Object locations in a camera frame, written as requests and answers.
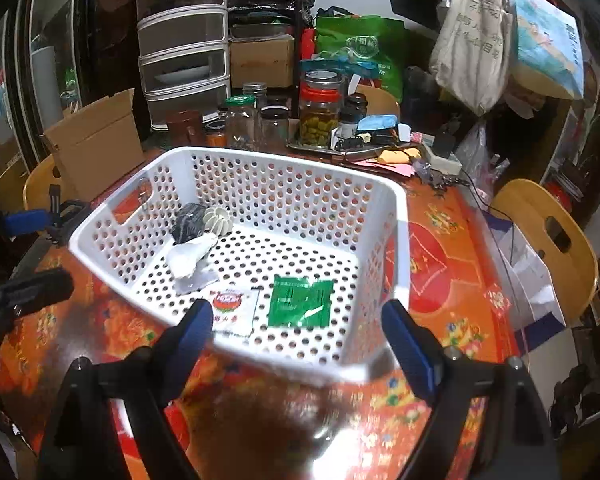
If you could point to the white towel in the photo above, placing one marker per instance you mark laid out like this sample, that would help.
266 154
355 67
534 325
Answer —
189 265

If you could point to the red lidded pickle jar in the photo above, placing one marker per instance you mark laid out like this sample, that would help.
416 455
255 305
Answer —
320 99

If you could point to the dark knitted item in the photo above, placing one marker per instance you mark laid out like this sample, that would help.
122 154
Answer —
189 223

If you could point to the brown ceramic mug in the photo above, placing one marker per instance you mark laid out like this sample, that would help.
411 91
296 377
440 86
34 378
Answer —
186 129

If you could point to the black phone clamp stand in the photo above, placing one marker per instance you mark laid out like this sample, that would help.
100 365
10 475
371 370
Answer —
65 216

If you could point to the white ribbed round object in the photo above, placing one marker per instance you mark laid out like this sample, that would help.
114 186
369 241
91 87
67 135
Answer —
218 221

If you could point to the green shopping bag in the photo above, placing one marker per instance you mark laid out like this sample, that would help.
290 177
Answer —
365 39

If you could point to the green lidded glass jar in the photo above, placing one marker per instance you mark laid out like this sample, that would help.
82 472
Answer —
241 122

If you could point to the small cardboard box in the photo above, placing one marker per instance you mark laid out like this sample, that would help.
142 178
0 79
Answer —
270 61

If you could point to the wooden chair left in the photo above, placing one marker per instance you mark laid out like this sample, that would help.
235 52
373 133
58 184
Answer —
36 190

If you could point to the brown cardboard box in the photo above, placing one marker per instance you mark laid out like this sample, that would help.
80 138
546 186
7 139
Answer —
97 145

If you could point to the beige canvas tote bag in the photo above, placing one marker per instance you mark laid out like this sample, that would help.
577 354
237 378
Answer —
470 59

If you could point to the white perforated plastic basket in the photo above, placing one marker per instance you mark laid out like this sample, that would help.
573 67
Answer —
290 217

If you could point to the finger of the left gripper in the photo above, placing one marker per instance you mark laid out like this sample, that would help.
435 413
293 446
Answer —
27 222
24 296

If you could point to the wooden chair right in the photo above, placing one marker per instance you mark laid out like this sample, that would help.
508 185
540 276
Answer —
556 238

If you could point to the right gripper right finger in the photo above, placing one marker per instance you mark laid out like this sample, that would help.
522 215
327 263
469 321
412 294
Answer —
514 441

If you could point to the green foil packet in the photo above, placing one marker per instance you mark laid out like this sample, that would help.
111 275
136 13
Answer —
300 303

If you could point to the blue illustrated paper bag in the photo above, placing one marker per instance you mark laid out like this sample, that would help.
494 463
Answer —
549 55

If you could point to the wooden chair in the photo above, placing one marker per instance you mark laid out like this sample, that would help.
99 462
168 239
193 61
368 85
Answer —
556 238
36 190

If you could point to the grey plastic drawer tower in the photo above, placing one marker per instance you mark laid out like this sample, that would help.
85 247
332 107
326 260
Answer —
184 56

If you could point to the white cartoon snack packet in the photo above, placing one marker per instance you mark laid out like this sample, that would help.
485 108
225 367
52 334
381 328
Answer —
233 309

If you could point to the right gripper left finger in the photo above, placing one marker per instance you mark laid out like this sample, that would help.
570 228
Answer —
81 441

